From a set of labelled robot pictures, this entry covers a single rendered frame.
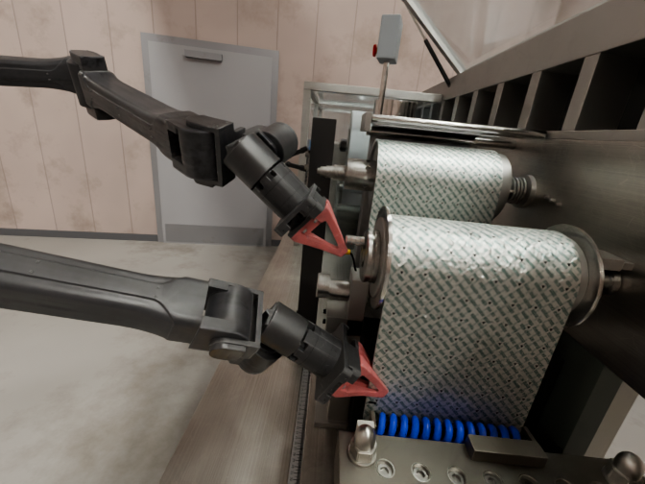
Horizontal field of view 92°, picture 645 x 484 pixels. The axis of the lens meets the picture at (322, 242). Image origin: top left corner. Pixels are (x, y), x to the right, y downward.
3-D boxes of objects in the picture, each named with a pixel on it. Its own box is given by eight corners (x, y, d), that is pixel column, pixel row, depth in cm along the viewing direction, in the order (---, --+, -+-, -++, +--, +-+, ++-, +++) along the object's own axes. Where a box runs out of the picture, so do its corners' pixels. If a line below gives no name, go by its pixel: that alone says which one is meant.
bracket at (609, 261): (561, 254, 46) (565, 241, 45) (600, 258, 46) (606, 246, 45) (586, 268, 41) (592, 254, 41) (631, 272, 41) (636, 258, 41)
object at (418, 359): (362, 416, 47) (381, 310, 41) (517, 432, 47) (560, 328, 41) (363, 419, 47) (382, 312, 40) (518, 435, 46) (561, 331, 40)
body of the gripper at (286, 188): (283, 241, 39) (239, 199, 38) (293, 220, 49) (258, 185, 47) (320, 206, 38) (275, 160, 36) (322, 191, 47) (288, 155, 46)
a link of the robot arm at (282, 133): (187, 181, 44) (179, 118, 39) (230, 156, 53) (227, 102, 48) (265, 203, 42) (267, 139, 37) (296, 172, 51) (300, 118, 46)
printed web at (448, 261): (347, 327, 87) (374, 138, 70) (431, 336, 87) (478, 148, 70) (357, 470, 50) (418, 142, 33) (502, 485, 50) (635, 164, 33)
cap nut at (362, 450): (346, 439, 41) (351, 413, 40) (374, 442, 41) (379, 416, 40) (347, 466, 38) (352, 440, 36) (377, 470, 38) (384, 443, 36)
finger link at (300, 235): (327, 275, 44) (278, 229, 42) (328, 255, 50) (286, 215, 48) (364, 244, 42) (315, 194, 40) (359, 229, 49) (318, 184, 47)
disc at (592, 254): (511, 287, 55) (545, 208, 48) (513, 287, 55) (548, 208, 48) (564, 351, 41) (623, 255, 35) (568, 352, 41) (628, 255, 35)
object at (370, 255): (357, 272, 49) (364, 226, 48) (370, 274, 49) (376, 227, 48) (362, 289, 42) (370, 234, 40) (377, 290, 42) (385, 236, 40)
